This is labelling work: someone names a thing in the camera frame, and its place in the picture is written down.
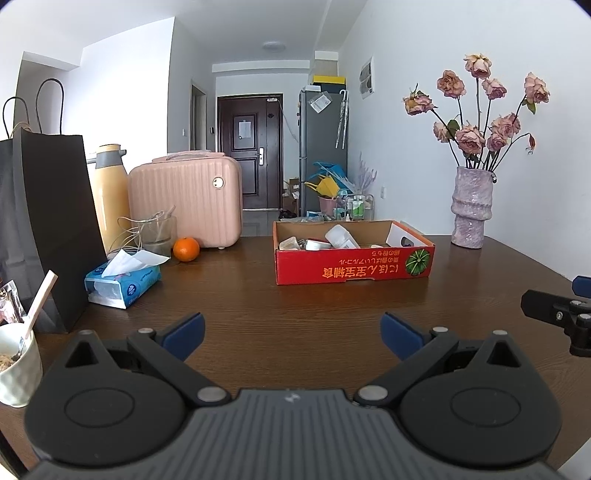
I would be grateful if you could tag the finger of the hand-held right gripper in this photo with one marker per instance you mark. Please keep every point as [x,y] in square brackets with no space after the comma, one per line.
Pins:
[545,307]
[582,285]

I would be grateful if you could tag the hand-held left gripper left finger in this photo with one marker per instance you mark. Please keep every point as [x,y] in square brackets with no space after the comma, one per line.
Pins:
[183,334]

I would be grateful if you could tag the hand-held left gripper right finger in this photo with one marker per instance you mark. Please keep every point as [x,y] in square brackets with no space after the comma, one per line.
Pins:
[400,338]

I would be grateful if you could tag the red cardboard box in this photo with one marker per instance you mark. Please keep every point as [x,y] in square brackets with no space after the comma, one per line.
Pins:
[351,270]

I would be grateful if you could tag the large white plastic bottle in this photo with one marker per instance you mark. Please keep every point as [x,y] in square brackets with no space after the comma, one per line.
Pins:
[339,235]

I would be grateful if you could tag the blue tissue pack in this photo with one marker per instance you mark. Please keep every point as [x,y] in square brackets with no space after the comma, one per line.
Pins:
[134,286]

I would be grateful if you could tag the orange fruit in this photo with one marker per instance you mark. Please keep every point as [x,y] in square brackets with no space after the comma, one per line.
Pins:
[186,249]

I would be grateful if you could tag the clear glass cup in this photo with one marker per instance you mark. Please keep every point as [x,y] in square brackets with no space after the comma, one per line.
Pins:
[159,235]

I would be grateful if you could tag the pale purple textured vase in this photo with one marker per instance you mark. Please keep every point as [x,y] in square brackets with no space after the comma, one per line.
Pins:
[471,207]

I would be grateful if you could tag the pink hard-shell suitcase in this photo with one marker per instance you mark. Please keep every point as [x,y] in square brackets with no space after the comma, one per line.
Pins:
[184,203]

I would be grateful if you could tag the flat wooden stick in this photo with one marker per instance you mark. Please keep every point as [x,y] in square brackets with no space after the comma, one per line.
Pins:
[41,300]

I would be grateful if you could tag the pink waste bin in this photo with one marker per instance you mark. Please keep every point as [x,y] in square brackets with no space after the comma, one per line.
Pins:
[328,206]

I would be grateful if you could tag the yellow thermos jug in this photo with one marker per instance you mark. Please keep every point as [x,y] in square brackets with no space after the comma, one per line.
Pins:
[111,198]

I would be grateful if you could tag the pale purple dried stems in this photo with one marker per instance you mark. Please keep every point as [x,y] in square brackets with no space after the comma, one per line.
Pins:
[368,177]

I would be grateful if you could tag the dark brown entrance door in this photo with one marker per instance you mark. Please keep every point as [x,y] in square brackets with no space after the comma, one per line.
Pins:
[249,184]

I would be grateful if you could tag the white cup with cereal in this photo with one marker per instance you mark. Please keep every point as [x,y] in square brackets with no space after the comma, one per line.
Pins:
[23,378]

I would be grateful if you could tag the yellow plastic object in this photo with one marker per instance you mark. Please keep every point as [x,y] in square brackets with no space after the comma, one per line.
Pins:
[323,187]

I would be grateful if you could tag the dark snack packet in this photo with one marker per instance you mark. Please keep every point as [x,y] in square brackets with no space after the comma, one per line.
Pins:
[9,304]

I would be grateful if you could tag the blue plastic object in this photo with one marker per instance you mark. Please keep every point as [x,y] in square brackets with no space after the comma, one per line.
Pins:
[330,168]

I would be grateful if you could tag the black paper bag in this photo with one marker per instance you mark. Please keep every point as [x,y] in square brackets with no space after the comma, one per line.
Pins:
[41,207]

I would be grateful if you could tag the grey refrigerator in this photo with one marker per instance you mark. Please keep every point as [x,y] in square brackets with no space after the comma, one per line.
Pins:
[323,152]

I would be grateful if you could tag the white paper notice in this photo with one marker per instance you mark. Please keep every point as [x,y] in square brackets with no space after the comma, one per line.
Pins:
[244,128]

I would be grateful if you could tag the clear folded umbrella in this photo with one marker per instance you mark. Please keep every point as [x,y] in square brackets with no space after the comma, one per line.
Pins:
[342,115]

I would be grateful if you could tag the bunch of dried pink roses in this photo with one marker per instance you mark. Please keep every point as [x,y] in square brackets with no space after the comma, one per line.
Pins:
[451,83]

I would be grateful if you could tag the clear plastic document sleeve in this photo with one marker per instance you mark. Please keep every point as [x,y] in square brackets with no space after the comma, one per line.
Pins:
[321,102]

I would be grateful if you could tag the yellow box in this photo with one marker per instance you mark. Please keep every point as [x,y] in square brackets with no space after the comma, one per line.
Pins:
[328,79]

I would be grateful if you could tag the round ceiling light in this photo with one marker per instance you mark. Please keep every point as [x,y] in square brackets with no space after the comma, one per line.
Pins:
[274,45]

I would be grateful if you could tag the grey interior door frame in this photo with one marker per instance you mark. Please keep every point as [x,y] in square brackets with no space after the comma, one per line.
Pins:
[195,115]

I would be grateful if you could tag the white wall panel box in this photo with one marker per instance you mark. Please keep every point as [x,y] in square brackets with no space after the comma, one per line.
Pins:
[366,78]

